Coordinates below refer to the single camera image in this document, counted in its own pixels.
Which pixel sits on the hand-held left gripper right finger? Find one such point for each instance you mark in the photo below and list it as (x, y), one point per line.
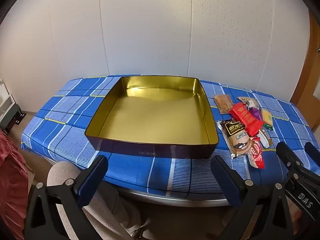
(225, 180)

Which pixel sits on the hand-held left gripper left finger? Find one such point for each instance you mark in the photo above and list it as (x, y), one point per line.
(92, 180)

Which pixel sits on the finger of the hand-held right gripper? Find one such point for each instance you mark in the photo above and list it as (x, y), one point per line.
(312, 150)
(287, 155)

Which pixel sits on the white snack packet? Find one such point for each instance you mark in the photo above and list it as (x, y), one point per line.
(265, 138)

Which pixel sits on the small red snack packet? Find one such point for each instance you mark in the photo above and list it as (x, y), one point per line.
(257, 155)

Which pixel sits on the yellow and green snack packet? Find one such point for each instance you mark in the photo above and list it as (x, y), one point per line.
(266, 117)

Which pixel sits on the black and beige sesame packet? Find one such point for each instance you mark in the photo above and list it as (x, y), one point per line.
(237, 136)

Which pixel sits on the purple snack packet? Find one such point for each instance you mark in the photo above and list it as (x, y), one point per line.
(255, 113)

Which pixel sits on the large red cake packet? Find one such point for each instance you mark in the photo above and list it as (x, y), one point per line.
(246, 120)

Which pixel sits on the clear mixed nut packet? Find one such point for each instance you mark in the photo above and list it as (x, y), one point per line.
(250, 102)

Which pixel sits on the clear brown biscuit packet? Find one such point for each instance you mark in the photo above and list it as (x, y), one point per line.
(223, 103)

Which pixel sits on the gold-lined dark tin box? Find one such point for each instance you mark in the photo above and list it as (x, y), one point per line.
(155, 120)

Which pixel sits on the blue plaid tablecloth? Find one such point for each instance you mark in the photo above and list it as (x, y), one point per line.
(62, 130)

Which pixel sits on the wooden door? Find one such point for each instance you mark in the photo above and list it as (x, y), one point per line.
(306, 80)

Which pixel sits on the red cloth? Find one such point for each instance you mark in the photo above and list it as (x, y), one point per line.
(12, 175)

